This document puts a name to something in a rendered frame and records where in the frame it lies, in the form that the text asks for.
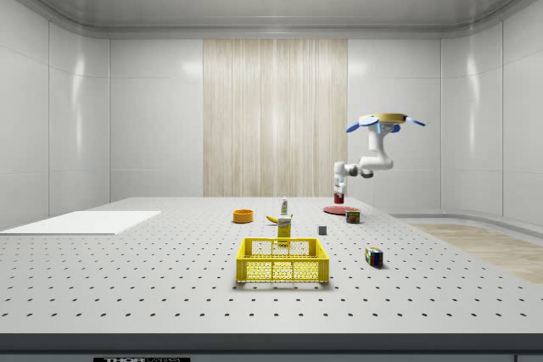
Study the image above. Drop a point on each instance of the small white bottle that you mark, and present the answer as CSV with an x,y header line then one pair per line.
x,y
284,206

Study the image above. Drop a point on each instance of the red mug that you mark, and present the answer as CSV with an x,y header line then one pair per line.
x,y
339,199

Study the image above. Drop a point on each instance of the drone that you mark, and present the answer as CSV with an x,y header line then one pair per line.
x,y
390,118

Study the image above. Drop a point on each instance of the yellow bowl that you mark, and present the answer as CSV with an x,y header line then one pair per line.
x,y
243,216

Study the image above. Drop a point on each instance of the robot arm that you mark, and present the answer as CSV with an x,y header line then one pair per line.
x,y
377,158

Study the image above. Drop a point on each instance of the white board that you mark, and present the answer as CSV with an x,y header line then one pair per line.
x,y
80,222

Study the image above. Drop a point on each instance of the red plate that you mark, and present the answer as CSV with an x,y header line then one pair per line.
x,y
335,210

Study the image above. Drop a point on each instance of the grey cube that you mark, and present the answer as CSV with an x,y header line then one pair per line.
x,y
323,230

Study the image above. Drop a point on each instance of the yellow basket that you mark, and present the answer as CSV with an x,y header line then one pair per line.
x,y
282,271

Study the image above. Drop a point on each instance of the puzzle cube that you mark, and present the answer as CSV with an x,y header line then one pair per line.
x,y
374,257

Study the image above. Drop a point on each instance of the white and yellow carton box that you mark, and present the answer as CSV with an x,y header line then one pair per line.
x,y
284,227

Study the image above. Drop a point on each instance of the flat-sided can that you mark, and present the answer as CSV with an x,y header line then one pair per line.
x,y
353,217

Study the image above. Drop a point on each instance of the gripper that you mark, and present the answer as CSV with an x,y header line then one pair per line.
x,y
339,190

